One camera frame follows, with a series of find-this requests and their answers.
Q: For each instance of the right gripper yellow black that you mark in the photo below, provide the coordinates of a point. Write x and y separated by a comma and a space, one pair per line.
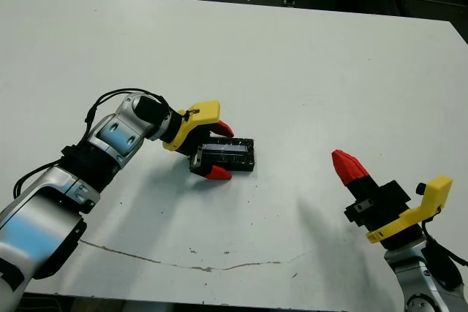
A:
391, 209

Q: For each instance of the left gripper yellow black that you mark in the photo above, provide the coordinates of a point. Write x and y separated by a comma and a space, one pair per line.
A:
199, 113

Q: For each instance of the black camera box lid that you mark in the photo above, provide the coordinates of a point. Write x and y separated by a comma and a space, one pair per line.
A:
237, 155

